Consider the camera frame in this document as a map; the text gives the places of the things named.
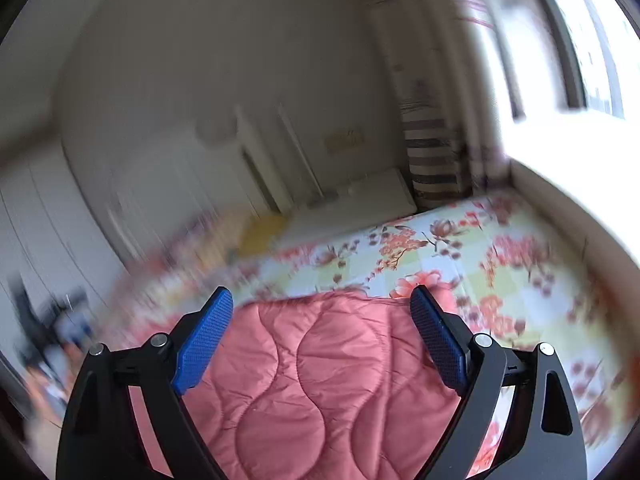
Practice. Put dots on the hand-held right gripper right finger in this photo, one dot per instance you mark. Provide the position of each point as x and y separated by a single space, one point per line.
437 340

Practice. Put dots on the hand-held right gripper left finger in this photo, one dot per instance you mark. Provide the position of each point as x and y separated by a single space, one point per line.
205 340

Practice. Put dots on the pink quilted coat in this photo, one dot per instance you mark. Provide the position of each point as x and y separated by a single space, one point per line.
310 385

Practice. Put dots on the floral blanket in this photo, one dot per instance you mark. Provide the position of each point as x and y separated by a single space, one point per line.
475 260

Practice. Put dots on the yellow cushion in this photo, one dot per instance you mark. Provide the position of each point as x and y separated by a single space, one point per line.
265 235

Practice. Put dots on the white bed headboard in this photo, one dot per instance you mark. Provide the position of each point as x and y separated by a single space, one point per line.
200 185

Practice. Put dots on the white nightstand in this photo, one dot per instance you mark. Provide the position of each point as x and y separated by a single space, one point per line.
360 205

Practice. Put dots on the black object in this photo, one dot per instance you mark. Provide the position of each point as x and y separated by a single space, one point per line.
35 320

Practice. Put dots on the printed striped curtain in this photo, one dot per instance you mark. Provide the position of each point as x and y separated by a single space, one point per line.
430 160

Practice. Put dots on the white wardrobe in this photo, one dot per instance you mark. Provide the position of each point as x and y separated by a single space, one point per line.
50 220

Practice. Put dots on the window sill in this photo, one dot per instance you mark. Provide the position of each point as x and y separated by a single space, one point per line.
575 185

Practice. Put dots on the white lamp pole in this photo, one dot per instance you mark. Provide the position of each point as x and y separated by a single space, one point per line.
300 152

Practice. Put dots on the dark framed window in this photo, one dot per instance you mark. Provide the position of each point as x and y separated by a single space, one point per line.
600 60

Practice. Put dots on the wall socket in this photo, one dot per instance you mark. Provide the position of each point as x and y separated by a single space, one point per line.
344 141

